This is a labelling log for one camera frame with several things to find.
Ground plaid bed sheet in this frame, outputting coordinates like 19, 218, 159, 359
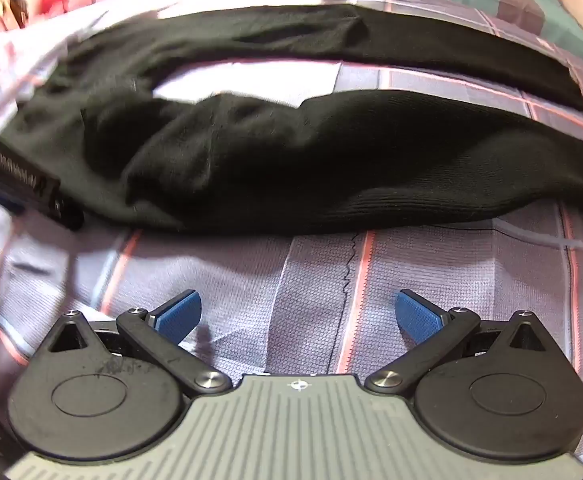
0, 0, 583, 466

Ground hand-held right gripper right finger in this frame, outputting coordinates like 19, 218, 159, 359
365, 289, 548, 396

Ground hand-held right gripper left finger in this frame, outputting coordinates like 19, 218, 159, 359
46, 289, 233, 396

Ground black pants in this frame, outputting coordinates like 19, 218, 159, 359
0, 4, 583, 235

